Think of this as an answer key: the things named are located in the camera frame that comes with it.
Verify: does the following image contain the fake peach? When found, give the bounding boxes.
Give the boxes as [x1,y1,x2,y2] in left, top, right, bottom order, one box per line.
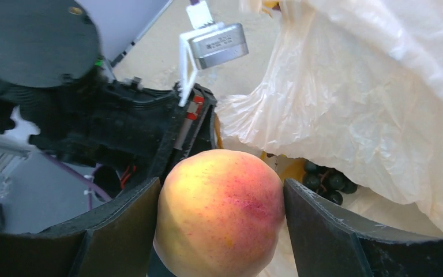
[153,149,285,276]

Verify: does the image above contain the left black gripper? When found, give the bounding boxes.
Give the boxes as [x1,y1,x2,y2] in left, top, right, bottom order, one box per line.
[18,81,216,178]

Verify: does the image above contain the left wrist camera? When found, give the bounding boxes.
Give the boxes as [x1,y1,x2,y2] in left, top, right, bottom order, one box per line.
[178,1,249,107]

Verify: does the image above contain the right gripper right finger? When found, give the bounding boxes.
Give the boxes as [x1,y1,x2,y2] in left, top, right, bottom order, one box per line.
[284,178,443,276]

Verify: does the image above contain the black fake grapes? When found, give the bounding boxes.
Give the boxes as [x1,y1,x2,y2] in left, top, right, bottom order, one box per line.
[302,160,359,205]

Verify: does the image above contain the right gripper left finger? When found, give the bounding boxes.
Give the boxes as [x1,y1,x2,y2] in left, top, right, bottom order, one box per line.
[0,178,161,277]

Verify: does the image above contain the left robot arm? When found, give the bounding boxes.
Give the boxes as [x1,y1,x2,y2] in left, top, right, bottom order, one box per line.
[0,1,216,178]

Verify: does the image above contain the yellow fake fruit in bag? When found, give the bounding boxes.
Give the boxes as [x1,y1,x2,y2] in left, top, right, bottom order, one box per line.
[260,151,306,182]

